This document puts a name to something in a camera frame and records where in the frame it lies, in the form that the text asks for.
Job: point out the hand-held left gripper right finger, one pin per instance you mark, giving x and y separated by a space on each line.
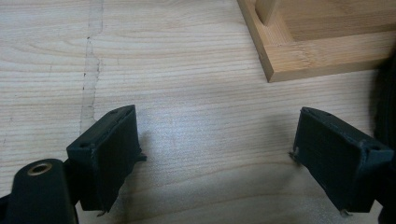
336 161

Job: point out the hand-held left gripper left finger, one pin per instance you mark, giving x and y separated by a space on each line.
107 161

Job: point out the wooden three-tier shoe rack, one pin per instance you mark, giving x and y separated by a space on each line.
311 53

